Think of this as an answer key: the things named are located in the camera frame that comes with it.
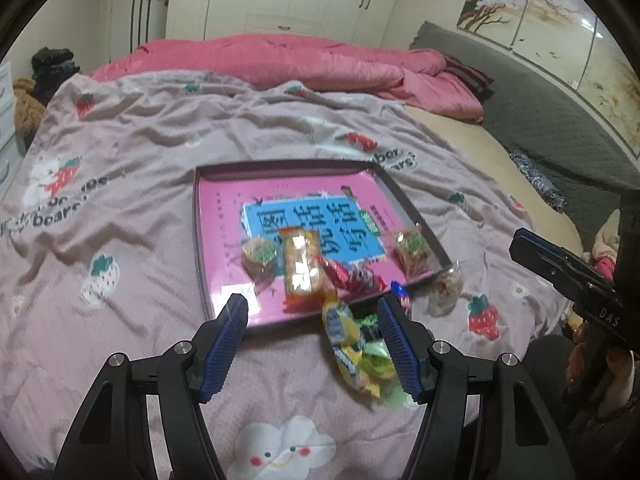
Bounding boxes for dark shallow cardboard box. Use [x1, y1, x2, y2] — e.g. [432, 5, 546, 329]
[192, 158, 454, 332]

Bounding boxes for blossom tree wall mural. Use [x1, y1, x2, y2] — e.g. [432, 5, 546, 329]
[457, 0, 640, 157]

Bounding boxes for pink quilt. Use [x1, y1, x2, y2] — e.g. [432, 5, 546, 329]
[90, 34, 484, 122]

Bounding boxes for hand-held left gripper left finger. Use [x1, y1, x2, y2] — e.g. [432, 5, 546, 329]
[52, 292, 249, 480]

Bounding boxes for small dark snack packet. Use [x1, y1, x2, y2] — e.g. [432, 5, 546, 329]
[355, 312, 382, 342]

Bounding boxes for dark patterned cloth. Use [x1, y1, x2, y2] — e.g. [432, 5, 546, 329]
[508, 150, 569, 214]

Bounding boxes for white drawer cabinet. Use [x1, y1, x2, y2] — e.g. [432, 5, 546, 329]
[0, 60, 24, 197]

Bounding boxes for brown plush toy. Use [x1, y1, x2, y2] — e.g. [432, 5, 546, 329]
[12, 77, 46, 137]

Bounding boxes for dark striped pillow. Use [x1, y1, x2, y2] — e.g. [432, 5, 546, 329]
[442, 55, 496, 97]

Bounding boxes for orange cracker packet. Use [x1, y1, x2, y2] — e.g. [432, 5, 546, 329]
[277, 227, 334, 312]

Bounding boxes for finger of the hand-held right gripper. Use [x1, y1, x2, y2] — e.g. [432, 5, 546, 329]
[515, 228, 619, 287]
[509, 237, 601, 311]

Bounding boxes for blue cookie packet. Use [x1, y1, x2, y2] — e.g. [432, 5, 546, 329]
[390, 280, 414, 312]

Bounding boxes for pink cloth bundle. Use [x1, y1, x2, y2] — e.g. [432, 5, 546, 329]
[590, 209, 622, 282]

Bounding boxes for light green wrapper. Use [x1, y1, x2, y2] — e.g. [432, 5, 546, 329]
[360, 339, 417, 409]

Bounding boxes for red candy packet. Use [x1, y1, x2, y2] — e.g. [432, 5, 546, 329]
[317, 255, 389, 294]

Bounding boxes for grey quilted headboard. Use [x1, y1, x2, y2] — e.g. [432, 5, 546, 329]
[410, 21, 640, 212]

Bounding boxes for clear rice cracker packet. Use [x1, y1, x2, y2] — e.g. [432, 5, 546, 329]
[427, 267, 464, 317]

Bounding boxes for green label rice cracker packet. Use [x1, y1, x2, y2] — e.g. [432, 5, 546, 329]
[241, 237, 281, 279]
[394, 227, 437, 277]

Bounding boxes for pink strawberry printed blanket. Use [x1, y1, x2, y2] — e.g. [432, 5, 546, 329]
[0, 70, 572, 480]

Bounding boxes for beige bed sheet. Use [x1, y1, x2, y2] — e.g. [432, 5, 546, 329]
[405, 105, 586, 257]

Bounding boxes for yellow snack packet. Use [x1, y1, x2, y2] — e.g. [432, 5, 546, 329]
[322, 300, 364, 357]
[334, 344, 387, 399]

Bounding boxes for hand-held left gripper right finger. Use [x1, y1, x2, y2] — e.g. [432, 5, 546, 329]
[376, 294, 564, 480]

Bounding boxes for white wardrobe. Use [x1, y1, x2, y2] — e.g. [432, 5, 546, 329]
[165, 0, 402, 52]

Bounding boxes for pile of black clothes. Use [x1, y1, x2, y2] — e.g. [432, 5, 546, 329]
[31, 47, 81, 104]

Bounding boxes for pink book with blue label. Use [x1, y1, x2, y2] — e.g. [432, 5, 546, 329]
[197, 170, 417, 329]

